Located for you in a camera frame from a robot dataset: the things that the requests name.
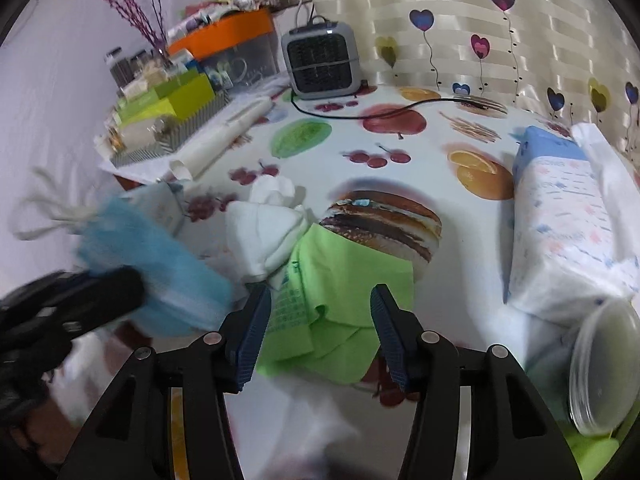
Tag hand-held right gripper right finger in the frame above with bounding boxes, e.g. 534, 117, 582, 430
370, 284, 583, 480

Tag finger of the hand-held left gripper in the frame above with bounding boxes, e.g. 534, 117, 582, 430
52, 265, 148, 336

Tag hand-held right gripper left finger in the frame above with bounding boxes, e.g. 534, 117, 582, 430
57, 282, 273, 480

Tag blue face mask bundle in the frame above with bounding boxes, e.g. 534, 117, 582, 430
10, 165, 233, 338

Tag white blue tissue pack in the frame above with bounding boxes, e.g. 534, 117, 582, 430
502, 125, 640, 331

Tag white folded towel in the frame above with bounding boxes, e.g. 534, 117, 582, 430
225, 175, 321, 286

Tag fruit print tablecloth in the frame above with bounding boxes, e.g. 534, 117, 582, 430
50, 80, 640, 480

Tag grey zigzag patterned tray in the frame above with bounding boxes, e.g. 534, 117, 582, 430
95, 91, 233, 168

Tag white paper roll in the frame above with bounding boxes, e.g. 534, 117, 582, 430
170, 97, 273, 181

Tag green cardboard box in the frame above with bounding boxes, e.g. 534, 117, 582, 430
117, 72, 216, 126

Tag clear round plastic lid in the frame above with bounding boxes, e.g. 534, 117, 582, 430
567, 297, 640, 436

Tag lime green cloth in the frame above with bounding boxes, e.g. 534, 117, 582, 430
525, 360, 632, 468

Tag white plastic bag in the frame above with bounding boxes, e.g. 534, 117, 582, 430
570, 122, 640, 281

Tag clear box with orange lid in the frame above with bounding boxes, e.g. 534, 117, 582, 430
167, 9, 278, 81

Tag grey desktop heater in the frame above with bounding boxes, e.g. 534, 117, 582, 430
281, 16, 363, 101

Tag purple decorative branches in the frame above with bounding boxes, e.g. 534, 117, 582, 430
82, 0, 181, 61

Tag heart print striped curtain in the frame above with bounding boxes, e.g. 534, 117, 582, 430
305, 0, 640, 161

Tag black power cable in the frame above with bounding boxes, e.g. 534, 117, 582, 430
290, 87, 508, 122

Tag white cable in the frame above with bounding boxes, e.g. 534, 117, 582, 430
294, 0, 321, 28

